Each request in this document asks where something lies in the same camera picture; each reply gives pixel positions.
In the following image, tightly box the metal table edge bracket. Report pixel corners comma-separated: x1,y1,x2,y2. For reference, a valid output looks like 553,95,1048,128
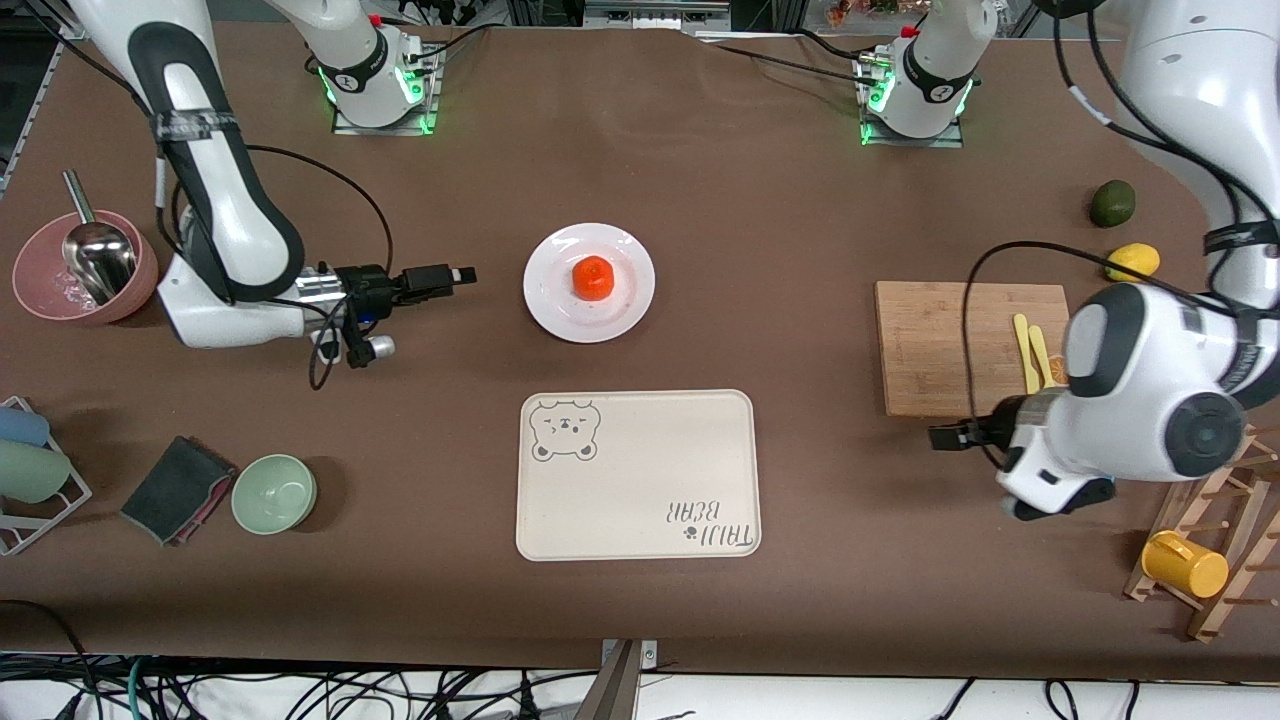
575,638,661,720

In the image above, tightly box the white round plate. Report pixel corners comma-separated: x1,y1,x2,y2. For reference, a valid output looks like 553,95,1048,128
523,222,657,345

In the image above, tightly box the sage green cup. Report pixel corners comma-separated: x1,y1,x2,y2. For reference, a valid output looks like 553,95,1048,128
0,440,73,505

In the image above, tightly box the cream bear print tray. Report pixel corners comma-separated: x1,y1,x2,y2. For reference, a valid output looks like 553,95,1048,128
515,389,763,563

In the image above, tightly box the orange fruit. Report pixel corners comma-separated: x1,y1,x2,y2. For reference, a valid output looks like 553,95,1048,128
571,256,615,302

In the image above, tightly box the white wire rack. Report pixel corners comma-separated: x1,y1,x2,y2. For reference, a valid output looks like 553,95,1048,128
0,396,93,557

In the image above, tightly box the bamboo cutting board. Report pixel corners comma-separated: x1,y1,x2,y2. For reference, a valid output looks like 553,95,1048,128
875,281,1073,419

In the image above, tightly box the black base cable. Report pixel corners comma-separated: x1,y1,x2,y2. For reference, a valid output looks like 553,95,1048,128
700,35,879,86
405,22,493,63

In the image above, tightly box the brown table cover sheet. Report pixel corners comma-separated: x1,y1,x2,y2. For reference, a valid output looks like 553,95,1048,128
0,18,1280,683

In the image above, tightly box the dark green avocado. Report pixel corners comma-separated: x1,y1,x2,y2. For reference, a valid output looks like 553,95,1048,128
1089,179,1138,229

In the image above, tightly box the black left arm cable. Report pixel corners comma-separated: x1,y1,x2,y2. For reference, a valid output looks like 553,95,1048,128
962,0,1280,471

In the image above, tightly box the dark grey folded cloth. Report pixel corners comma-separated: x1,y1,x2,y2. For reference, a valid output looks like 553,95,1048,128
120,435,239,547

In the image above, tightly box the light blue cup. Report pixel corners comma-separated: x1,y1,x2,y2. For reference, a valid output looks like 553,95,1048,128
0,406,51,448

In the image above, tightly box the pink bowl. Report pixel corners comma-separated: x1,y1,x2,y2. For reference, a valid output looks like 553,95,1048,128
12,209,159,325

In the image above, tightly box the yellow lemon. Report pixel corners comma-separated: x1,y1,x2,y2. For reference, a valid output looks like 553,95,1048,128
1105,243,1161,284

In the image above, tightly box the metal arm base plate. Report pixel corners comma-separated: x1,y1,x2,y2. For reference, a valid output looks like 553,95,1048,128
332,45,441,136
860,50,966,149

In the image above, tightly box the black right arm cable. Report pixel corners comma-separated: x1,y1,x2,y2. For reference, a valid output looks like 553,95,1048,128
150,145,393,391

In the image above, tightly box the teal floor cable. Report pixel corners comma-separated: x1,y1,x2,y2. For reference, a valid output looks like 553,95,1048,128
122,658,153,720

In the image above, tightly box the black floor cable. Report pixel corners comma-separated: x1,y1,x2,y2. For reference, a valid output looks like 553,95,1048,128
0,598,106,720

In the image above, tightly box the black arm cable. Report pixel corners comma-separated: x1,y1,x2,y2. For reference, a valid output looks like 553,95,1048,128
962,0,1280,471
150,145,393,391

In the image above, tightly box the pale green bowl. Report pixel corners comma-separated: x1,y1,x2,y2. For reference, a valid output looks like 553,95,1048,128
231,454,318,536

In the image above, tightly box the yellow plastic knife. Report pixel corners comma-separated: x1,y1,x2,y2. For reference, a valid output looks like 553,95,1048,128
1013,313,1042,395

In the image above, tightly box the metal scoop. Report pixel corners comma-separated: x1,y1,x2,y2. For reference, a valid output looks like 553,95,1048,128
62,170,138,306

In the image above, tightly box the yellow plastic fork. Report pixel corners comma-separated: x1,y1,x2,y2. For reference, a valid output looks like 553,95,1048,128
1028,324,1063,393

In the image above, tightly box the wooden peg rack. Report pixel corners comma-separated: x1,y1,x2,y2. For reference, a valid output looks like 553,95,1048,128
1123,425,1280,643

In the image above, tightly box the yellow cup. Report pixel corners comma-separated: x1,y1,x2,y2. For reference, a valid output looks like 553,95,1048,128
1141,530,1230,600

